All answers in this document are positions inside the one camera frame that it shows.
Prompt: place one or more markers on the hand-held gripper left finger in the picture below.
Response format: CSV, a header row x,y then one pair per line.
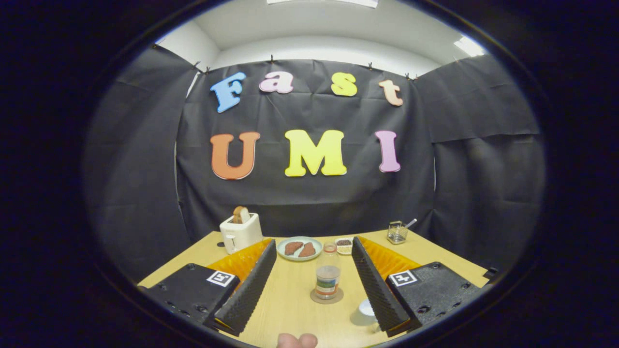
x,y
249,295

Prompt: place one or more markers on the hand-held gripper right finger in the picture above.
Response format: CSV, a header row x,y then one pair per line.
x,y
379,295

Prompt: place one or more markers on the white cup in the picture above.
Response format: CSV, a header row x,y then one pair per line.
x,y
366,307

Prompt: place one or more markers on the clear juice bottle red collar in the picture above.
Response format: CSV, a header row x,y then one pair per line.
x,y
328,280

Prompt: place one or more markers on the round brown coaster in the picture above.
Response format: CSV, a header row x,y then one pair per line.
x,y
314,297

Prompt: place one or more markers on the wooden table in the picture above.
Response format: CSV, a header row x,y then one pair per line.
x,y
290,295

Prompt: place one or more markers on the pale green plate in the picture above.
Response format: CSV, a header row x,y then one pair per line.
x,y
285,256

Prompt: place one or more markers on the white toaster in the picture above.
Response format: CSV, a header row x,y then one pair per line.
x,y
242,234

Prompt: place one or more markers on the white divided seed tray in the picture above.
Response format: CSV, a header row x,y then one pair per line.
x,y
344,245

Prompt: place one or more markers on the brown meat piece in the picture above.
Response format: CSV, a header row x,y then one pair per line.
x,y
292,248
307,250

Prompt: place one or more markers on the toast slice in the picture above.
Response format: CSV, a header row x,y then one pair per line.
x,y
241,215

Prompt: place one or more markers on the black table clamp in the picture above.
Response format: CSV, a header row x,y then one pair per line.
x,y
491,273

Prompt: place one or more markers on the small ceiling light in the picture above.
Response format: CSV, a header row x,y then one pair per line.
x,y
469,47

